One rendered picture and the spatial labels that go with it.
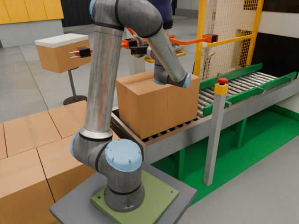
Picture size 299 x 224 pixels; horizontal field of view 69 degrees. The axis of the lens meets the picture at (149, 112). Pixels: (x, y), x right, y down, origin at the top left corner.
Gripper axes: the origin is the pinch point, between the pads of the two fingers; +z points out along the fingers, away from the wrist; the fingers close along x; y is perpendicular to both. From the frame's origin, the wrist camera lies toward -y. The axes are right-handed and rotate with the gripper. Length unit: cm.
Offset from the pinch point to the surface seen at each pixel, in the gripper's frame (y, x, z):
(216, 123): 44, -58, -44
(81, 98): 10, -123, 204
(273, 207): 72, -127, -92
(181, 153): 26, -91, -26
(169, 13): 29.7, 18.6, -2.2
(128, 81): 2.5, -31.9, 15.6
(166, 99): 19.6, -42.7, -12.4
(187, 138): 31, -78, -26
